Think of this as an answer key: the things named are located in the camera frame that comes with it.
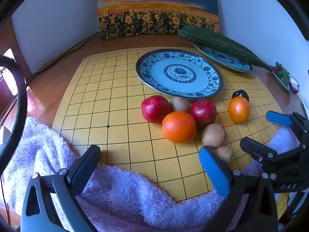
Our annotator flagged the small orange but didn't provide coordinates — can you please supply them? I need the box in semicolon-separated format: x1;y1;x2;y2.
228;97;250;124

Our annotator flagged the green bumpy cucumber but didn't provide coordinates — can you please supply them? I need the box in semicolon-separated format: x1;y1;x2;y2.
178;25;274;72

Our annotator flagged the yellow grid board mat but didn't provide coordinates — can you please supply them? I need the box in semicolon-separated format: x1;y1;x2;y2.
52;48;290;220

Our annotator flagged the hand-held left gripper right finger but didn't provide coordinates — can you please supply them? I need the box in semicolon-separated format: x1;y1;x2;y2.
199;146;279;232

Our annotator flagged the brown kiwi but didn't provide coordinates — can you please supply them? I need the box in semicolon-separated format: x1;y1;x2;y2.
170;97;191;113
202;123;227;148
215;145;234;166

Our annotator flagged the green leafy vegetable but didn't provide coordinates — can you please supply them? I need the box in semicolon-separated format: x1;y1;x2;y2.
275;62;290;86

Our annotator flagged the large orange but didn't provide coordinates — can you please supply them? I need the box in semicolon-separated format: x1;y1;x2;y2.
162;111;197;143

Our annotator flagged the small plate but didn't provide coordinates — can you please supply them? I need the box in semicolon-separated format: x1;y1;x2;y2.
270;66;296;94

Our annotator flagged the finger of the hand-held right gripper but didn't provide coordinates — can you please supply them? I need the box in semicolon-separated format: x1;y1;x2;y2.
240;137;306;168
266;111;309;141

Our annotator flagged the purple white vegetable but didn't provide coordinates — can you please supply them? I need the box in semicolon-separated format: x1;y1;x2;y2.
288;76;300;94

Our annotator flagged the dark purple plum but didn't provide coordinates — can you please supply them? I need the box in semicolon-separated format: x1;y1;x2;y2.
232;90;250;102

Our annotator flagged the purple fluffy towel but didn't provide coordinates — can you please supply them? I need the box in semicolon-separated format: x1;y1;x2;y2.
2;116;300;232

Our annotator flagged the large blue white patterned plate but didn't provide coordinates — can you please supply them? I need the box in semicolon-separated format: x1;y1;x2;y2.
135;49;224;101

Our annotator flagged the black cable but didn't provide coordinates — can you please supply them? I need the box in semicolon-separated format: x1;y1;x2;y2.
26;35;100;87
24;32;100;84

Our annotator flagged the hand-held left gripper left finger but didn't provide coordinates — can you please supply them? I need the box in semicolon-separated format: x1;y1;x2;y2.
20;144;101;232

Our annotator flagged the large red apple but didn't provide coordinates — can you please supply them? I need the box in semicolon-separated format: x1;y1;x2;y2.
141;96;171;123

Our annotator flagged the sunflower field painting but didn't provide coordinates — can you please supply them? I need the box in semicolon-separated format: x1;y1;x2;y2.
97;0;220;41

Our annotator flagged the black curved ring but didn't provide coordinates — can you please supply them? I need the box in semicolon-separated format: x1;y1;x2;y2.
0;57;28;174

